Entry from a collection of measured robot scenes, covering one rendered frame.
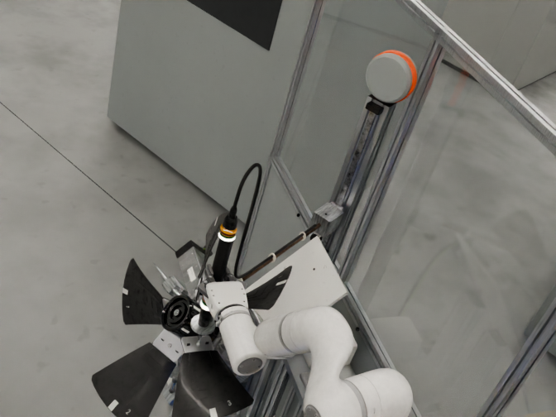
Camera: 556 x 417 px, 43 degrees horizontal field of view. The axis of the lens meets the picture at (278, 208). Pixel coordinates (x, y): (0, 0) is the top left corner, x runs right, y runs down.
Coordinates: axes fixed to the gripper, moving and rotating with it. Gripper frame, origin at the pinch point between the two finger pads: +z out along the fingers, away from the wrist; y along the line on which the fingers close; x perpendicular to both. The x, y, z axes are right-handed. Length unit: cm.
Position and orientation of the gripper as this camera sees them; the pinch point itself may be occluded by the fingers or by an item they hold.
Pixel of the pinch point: (217, 272)
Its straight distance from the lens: 190.4
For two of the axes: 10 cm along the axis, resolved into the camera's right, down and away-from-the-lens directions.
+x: 2.5, -7.7, -5.9
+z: -3.1, -6.4, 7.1
